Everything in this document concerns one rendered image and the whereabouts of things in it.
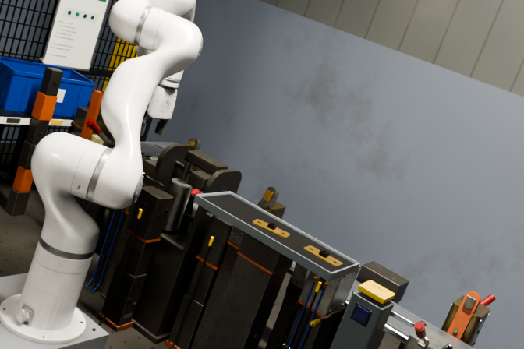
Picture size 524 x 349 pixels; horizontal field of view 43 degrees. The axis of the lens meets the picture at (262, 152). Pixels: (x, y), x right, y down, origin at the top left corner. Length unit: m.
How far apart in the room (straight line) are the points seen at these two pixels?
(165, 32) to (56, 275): 0.59
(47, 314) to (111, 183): 0.33
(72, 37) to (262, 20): 1.64
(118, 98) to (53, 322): 0.50
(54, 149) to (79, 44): 1.18
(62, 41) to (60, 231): 1.17
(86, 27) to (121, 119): 1.13
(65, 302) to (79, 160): 0.32
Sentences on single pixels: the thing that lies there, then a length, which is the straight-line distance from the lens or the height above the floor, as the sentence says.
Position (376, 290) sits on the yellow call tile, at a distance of 1.38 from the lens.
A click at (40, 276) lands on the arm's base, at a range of 1.51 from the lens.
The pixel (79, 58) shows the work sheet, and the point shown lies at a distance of 2.58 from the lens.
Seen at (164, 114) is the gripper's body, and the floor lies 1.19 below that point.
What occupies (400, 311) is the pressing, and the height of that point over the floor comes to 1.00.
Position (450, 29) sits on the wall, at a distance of 3.45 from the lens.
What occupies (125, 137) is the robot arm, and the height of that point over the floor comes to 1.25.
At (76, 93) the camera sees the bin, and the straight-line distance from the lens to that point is 2.35.
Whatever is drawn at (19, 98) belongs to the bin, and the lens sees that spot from 2.25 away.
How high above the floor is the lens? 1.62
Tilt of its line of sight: 12 degrees down
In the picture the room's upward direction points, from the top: 20 degrees clockwise
